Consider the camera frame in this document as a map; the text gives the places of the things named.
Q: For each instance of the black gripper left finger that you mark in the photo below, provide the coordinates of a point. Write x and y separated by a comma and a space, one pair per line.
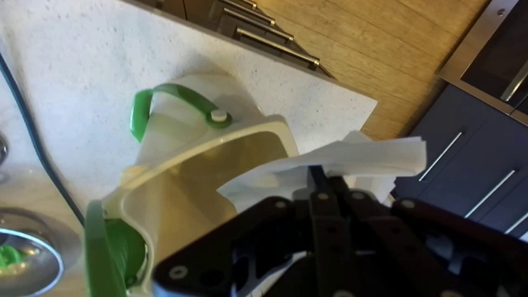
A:
317, 182

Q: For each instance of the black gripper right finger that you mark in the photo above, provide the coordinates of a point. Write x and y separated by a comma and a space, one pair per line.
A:
339, 187

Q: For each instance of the white paper towel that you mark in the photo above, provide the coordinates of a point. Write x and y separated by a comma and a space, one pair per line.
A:
365, 164

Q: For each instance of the white trash can body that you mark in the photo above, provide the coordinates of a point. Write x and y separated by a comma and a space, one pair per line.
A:
169, 196

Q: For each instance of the green trash can lid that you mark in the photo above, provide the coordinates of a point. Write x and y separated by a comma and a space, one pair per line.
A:
114, 255

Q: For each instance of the round steel bowl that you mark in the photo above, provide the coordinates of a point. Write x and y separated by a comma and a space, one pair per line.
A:
35, 253

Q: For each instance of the steel drawer handle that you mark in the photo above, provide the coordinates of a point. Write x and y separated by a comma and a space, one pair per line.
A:
251, 11
245, 34
269, 29

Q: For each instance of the green trash can handle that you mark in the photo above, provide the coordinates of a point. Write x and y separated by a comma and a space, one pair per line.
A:
179, 102

